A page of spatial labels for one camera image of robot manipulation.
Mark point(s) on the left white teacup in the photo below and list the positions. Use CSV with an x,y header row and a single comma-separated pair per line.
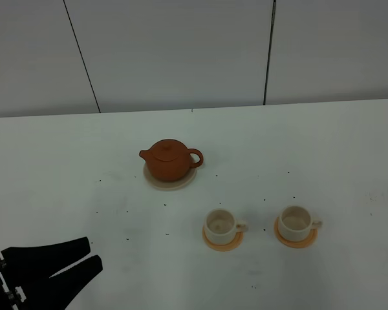
x,y
221,226

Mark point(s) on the left orange coaster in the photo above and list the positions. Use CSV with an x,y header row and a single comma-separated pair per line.
x,y
226,247

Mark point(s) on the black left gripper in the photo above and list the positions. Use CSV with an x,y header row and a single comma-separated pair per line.
x,y
35,268

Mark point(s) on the brown clay teapot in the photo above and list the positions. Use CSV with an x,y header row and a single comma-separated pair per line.
x,y
170,159

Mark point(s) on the white teacup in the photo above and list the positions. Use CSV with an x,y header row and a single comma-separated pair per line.
x,y
295,223
221,226

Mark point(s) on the right orange coaster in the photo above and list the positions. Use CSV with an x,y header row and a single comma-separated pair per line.
x,y
307,242

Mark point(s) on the right white teacup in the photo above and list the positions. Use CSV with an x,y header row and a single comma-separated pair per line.
x,y
295,223

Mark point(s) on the orange coaster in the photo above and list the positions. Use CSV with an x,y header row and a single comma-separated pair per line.
x,y
226,247
307,242

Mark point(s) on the beige round teapot saucer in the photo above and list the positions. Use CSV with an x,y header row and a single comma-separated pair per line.
x,y
181,182

